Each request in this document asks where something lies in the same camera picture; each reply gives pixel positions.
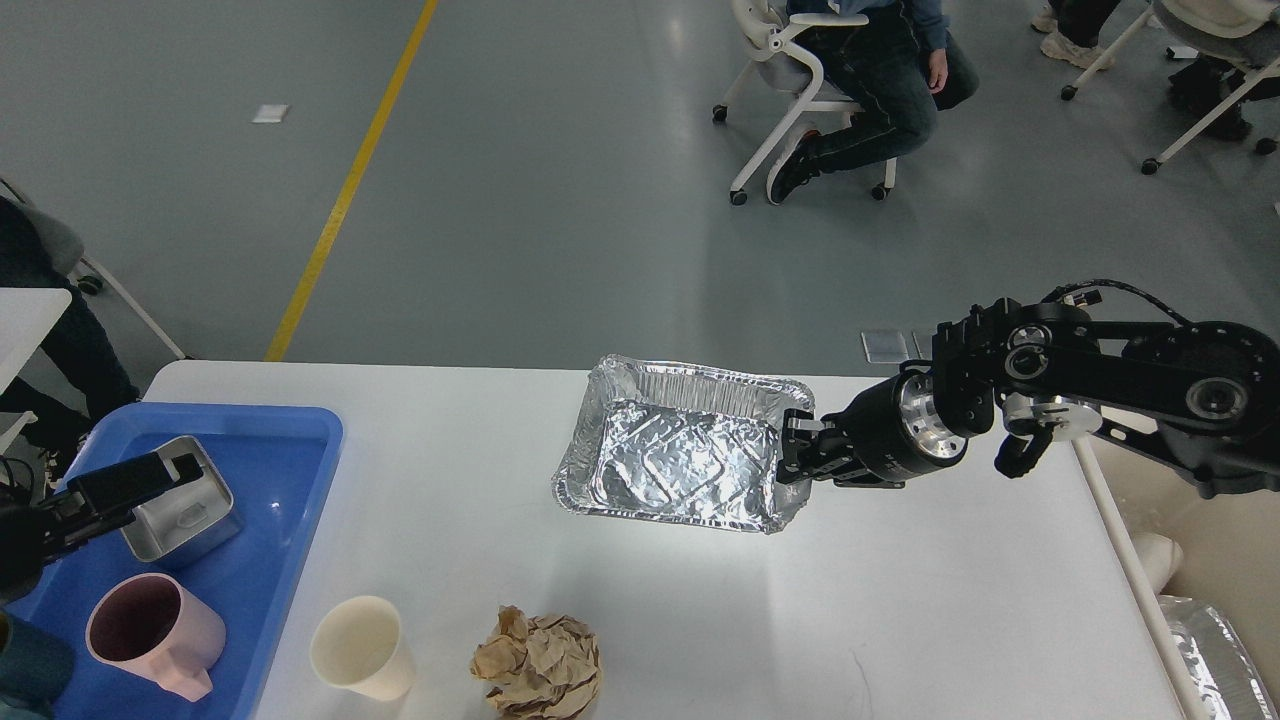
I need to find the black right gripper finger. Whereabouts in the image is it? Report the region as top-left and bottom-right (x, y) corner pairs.
(782, 407), (850, 456)
(774, 456), (861, 487)

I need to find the crumpled brown paper ball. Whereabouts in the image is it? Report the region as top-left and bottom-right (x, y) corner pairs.
(468, 605), (603, 719)

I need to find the aluminium foil tray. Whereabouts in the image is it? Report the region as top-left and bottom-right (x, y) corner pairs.
(552, 354), (815, 534)

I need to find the beige plastic bin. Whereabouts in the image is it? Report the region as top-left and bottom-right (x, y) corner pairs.
(1075, 438), (1279, 698)

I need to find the person in beige sweater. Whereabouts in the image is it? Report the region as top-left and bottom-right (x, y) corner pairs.
(765, 1), (980, 205)

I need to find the cream paper cup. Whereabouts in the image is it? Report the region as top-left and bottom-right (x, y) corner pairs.
(308, 594), (416, 702)

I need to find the floor outlet cover right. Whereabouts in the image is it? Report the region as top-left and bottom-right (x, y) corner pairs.
(911, 329), (947, 363)

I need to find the seated person right background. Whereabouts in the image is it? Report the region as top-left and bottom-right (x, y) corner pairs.
(1029, 1), (1120, 70)

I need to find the blue plastic tray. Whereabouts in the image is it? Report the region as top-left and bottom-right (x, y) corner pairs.
(10, 402), (343, 719)

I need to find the floor outlet cover left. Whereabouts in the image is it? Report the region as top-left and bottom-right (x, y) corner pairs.
(860, 331), (913, 366)

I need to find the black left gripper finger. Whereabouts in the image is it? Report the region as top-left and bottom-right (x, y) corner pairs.
(45, 506), (134, 551)
(67, 451), (201, 516)

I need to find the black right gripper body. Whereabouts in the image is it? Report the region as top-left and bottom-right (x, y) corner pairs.
(835, 372), (968, 489)

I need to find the white side table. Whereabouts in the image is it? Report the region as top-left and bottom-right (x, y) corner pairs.
(1, 287), (72, 391)

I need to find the pink plastic mug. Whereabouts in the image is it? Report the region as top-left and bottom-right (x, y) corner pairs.
(84, 571), (227, 702)

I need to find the grey chair at left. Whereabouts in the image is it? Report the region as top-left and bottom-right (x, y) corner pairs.
(1, 177), (195, 360)

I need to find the white chair right background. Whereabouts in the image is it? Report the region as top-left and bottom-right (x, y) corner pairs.
(1060, 1), (1279, 176)

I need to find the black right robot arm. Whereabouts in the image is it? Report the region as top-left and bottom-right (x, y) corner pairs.
(774, 279), (1279, 498)

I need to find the white office chair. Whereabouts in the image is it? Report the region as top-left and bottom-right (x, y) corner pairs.
(712, 1), (869, 206)

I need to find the stainless steel rectangular tin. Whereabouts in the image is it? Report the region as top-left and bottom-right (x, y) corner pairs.
(122, 436), (244, 571)

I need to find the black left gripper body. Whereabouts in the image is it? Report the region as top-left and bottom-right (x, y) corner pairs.
(1, 500), (60, 606)

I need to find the floor outlet cover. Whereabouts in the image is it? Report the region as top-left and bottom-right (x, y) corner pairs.
(911, 329), (947, 363)
(860, 331), (913, 366)

